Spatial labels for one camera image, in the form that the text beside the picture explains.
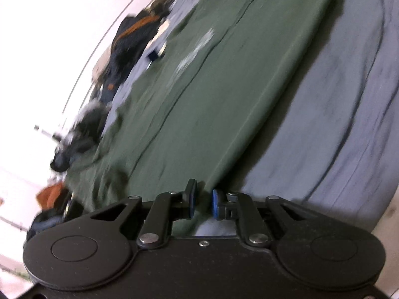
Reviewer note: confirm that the dark green t-shirt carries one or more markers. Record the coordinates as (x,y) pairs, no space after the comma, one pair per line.
(218,84)

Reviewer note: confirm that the light grey garment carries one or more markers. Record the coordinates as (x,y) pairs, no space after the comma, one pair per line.
(90,121)

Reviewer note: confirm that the grey quilted bedspread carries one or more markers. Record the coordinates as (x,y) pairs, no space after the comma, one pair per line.
(327,115)

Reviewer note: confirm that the camouflage garment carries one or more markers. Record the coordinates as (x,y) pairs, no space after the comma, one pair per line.
(165,1)

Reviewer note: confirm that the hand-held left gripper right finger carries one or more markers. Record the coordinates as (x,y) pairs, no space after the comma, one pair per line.
(215,204)

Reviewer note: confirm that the beige trousers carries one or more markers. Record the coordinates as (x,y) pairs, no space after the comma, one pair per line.
(101,68)

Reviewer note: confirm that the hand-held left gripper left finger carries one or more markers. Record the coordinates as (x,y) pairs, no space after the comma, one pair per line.
(191,204)

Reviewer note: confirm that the rust orange sweater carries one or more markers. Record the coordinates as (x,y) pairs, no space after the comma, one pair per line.
(51,196)

